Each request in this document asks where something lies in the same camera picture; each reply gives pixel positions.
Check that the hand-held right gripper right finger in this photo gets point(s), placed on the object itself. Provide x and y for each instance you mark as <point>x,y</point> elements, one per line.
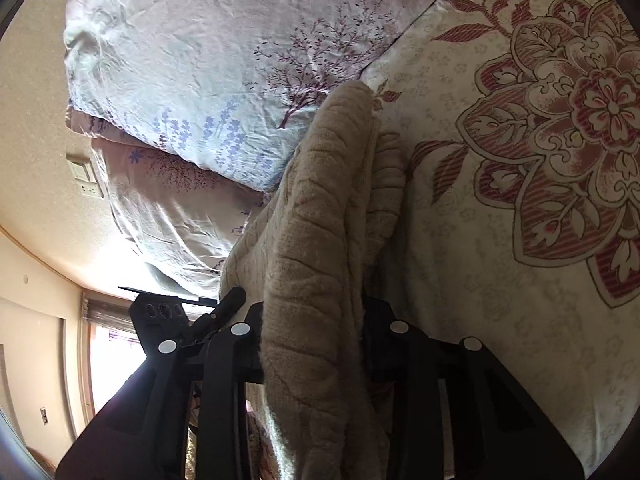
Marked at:
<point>380,350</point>

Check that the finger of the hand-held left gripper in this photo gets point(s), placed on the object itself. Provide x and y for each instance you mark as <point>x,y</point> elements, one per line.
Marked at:
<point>222,310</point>

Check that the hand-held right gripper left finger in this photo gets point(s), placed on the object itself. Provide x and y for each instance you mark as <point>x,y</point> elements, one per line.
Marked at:
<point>252,350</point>

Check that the beige knitted garment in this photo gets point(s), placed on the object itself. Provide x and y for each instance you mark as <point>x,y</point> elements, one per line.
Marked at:
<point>310,260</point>

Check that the window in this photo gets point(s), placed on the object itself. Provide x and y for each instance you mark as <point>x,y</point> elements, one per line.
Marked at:
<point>112,370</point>

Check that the pink tree-print pillow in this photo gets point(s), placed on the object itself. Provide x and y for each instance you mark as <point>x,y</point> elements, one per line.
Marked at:
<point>200,60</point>
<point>160,220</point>

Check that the floral bedsheet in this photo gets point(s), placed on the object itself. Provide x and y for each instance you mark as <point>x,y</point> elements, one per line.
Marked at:
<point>500,360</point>

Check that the small wall outlet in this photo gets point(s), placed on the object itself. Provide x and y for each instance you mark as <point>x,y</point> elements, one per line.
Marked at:
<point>44,416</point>

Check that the wall socket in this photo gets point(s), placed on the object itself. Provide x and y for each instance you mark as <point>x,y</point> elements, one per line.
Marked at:
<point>91,191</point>

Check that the wall switch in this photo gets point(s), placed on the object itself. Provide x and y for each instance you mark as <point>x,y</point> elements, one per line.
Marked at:
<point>81,170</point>

